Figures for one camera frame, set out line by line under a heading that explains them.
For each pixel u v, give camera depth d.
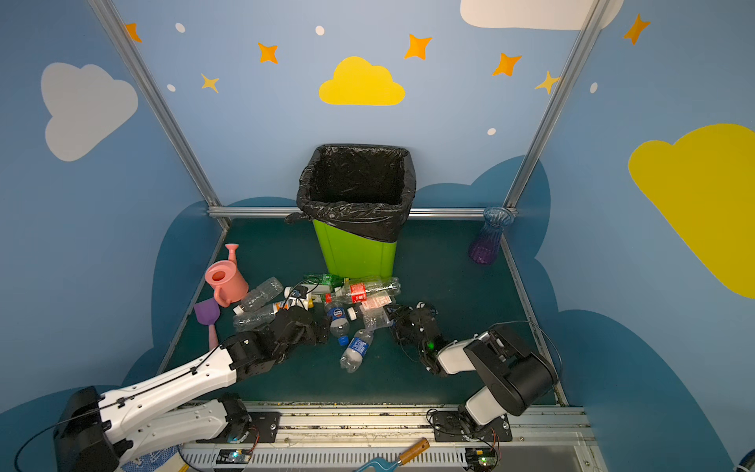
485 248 1.04
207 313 0.93
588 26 0.72
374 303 0.93
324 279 1.01
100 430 0.40
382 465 0.70
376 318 0.95
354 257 0.93
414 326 0.72
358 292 0.91
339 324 0.90
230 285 0.91
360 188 1.01
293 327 0.58
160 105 0.85
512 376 0.45
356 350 0.82
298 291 0.69
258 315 0.91
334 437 0.73
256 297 0.96
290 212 0.80
